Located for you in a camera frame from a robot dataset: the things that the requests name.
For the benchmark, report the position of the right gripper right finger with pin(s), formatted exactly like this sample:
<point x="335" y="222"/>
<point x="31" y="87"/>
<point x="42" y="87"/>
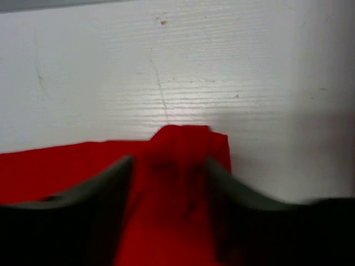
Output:
<point x="250" y="228"/>

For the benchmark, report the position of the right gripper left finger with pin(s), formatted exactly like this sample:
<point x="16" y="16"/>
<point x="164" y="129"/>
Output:
<point x="79" y="226"/>

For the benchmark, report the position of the red t shirt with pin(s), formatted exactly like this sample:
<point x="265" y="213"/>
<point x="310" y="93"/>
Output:
<point x="166" y="219"/>

